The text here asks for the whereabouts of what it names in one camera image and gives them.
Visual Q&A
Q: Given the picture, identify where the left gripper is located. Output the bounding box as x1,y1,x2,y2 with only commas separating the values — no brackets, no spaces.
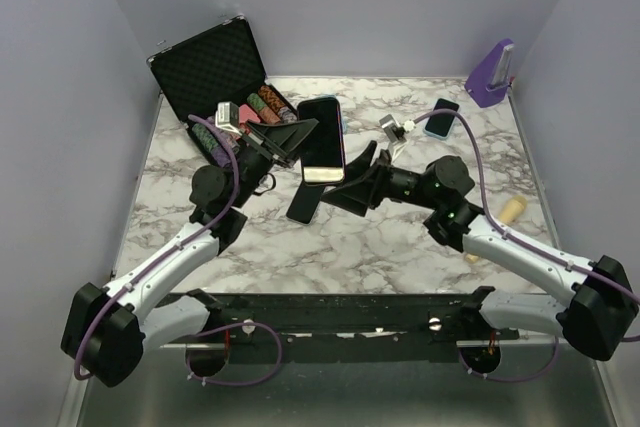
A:
230,117,318,209

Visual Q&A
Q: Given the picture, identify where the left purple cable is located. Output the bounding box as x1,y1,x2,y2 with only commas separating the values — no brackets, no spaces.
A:
73,115,285,388

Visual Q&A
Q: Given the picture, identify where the black cased phone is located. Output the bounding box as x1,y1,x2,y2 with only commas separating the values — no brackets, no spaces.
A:
297,96,345,185

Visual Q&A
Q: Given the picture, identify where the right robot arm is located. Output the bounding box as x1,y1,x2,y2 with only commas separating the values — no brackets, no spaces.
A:
322,145,639,361

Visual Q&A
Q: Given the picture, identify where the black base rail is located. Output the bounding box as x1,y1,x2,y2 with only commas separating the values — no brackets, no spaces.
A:
187,287,519,366

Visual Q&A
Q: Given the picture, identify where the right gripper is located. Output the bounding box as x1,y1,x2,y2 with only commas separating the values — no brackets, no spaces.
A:
321,140,441,217

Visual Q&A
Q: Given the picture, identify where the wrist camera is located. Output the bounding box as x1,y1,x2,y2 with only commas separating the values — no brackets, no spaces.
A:
214,101,243,135
379,114,415,162

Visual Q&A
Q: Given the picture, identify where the purple metronome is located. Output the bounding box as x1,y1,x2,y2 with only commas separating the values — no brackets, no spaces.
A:
464,38,515,108

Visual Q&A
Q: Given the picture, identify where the purple cable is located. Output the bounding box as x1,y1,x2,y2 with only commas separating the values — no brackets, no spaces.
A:
407,107,640,384
73,115,285,388

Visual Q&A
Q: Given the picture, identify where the light blue phone case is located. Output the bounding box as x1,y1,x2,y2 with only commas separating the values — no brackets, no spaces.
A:
317,95,347,135

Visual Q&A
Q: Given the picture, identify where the black poker chip case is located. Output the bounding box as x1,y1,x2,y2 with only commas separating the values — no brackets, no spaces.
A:
147,16,297,165

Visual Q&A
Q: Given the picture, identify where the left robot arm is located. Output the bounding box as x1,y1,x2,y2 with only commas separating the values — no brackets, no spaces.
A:
61,116,318,387

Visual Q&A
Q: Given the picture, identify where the pink card box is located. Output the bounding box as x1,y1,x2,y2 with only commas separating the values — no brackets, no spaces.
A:
239,104,262,124

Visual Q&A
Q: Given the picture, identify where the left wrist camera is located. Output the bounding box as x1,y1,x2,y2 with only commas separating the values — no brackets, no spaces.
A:
214,101,243,135

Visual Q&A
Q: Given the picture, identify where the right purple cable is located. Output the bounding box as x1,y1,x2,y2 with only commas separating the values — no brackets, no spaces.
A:
407,107,640,384

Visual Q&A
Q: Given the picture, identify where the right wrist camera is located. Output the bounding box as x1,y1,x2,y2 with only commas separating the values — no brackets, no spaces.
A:
379,114,415,162

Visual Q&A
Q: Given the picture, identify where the wooden cylinder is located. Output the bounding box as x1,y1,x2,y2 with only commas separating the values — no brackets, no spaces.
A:
463,195,527,264

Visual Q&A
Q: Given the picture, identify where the phone from blue case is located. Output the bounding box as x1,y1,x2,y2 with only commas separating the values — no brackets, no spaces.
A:
286,183,325,225

